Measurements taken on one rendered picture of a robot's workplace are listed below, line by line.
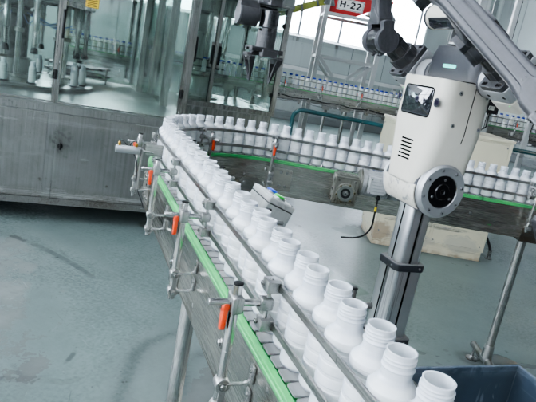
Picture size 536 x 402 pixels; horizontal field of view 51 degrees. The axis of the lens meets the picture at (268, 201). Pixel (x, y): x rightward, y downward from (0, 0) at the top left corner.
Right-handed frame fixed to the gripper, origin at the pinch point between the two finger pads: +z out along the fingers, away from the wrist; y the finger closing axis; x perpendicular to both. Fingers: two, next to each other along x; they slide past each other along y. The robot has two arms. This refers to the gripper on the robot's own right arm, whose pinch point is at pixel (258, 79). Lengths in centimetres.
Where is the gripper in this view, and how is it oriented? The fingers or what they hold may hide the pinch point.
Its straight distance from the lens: 170.5
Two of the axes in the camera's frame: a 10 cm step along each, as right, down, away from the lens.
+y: -9.3, -0.9, -3.6
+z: -1.8, 9.5, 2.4
